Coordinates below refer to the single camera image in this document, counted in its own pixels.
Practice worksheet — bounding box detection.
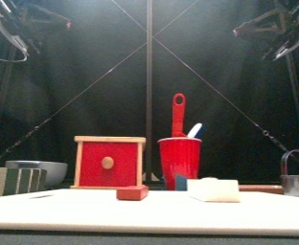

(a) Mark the red wooden drawer box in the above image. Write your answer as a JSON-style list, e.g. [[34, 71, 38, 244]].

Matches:
[[69, 135, 147, 190]]

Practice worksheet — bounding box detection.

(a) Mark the vertical metal frame pole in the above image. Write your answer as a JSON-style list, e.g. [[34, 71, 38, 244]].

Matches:
[[144, 0, 155, 184]]

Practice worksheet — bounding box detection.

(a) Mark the green striped wooden box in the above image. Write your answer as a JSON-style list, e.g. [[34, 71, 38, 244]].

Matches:
[[0, 167, 48, 199]]

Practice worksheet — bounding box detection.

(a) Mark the white and blue utensil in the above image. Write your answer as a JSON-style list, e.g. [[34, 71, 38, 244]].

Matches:
[[187, 122, 207, 140]]

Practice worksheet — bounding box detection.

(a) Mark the grey bowl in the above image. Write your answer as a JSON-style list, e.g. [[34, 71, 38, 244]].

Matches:
[[4, 160, 69, 189]]

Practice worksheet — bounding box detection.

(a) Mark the white cutting board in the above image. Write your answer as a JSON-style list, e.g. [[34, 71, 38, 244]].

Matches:
[[0, 188, 299, 237]]

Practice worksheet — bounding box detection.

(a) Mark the red wooden block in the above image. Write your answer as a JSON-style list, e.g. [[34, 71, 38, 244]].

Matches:
[[115, 185, 149, 202]]

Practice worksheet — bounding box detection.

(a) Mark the small blue block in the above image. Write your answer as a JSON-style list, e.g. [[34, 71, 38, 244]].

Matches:
[[174, 174, 190, 192]]

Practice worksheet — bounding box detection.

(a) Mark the cream white toy block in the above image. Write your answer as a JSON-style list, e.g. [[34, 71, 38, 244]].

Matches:
[[186, 177, 242, 204]]

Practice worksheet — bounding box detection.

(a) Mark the orange wooden toy piece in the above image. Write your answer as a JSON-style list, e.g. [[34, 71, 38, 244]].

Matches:
[[238, 184, 285, 195]]

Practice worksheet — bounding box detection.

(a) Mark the diagonal brace wire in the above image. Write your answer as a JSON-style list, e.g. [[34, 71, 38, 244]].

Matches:
[[109, 0, 299, 173], [0, 0, 200, 168]]

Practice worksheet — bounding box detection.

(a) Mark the red spatula handle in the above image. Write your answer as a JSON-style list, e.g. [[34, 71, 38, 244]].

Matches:
[[170, 93, 188, 139]]

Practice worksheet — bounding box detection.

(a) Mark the red plastic cup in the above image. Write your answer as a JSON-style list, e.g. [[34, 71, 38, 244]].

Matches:
[[157, 137, 203, 191]]

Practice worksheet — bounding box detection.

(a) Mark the small metal bucket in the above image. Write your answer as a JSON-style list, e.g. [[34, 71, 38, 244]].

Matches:
[[279, 149, 299, 199]]

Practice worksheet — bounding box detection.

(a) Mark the grey looped cable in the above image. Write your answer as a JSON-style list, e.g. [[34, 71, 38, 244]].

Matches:
[[0, 44, 30, 63]]

